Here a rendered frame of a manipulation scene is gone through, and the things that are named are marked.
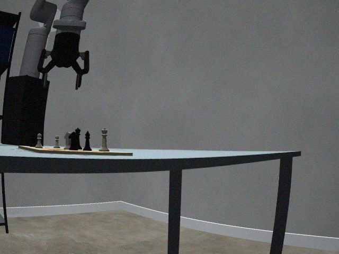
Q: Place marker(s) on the brown and cream chessboard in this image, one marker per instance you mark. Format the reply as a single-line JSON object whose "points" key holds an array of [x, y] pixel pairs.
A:
{"points": [[75, 152]]}

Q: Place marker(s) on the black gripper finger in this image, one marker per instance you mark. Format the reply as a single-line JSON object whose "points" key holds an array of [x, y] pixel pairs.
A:
{"points": [[50, 65], [76, 67]]}

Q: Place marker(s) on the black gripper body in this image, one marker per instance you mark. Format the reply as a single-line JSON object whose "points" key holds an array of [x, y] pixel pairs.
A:
{"points": [[65, 42]]}

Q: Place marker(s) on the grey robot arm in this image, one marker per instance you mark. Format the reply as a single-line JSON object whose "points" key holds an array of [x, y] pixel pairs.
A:
{"points": [[71, 20]]}

